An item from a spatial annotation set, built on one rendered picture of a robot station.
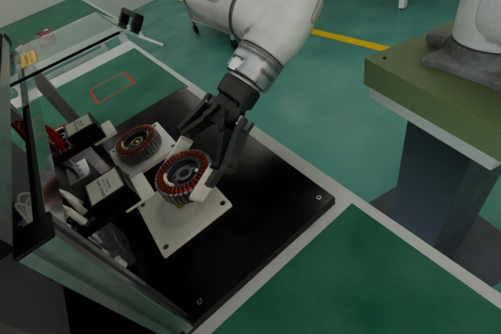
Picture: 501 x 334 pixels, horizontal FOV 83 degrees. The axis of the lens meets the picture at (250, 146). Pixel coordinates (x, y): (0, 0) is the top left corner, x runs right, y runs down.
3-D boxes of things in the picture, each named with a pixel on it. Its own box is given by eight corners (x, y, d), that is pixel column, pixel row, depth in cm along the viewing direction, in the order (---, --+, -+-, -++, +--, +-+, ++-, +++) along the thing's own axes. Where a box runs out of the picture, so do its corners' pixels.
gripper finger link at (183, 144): (182, 136, 56) (180, 135, 56) (163, 165, 56) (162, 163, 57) (194, 141, 58) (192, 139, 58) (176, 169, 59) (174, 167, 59)
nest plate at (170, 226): (197, 167, 65) (195, 163, 64) (232, 206, 54) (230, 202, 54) (139, 208, 60) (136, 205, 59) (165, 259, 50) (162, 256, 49)
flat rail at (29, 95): (32, 68, 67) (22, 57, 65) (73, 251, 25) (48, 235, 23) (27, 70, 67) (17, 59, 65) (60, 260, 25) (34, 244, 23)
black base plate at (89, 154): (186, 91, 95) (183, 86, 93) (335, 203, 52) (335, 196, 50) (48, 174, 81) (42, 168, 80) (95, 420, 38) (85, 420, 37)
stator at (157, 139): (153, 127, 78) (146, 117, 76) (168, 145, 71) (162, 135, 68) (116, 150, 75) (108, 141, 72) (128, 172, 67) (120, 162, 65)
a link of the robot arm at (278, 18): (293, 78, 54) (243, 52, 59) (340, 6, 52) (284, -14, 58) (273, 52, 44) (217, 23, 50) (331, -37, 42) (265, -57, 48)
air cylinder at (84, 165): (98, 171, 73) (84, 156, 69) (105, 187, 68) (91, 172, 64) (80, 183, 71) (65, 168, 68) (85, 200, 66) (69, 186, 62)
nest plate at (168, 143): (159, 124, 81) (156, 121, 80) (180, 148, 71) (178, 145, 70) (110, 154, 77) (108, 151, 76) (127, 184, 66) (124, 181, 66)
